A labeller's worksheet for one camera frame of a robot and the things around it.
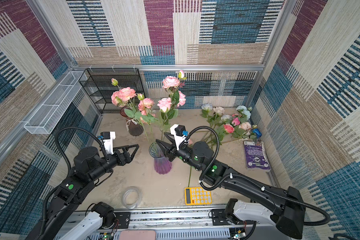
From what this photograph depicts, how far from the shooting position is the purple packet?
902mm

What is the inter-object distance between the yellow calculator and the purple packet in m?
0.30

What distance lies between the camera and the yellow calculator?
0.79m

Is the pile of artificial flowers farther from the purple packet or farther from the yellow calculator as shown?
the yellow calculator

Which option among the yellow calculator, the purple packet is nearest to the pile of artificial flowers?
the purple packet

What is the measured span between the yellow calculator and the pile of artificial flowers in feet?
1.22

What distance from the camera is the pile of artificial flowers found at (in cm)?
102
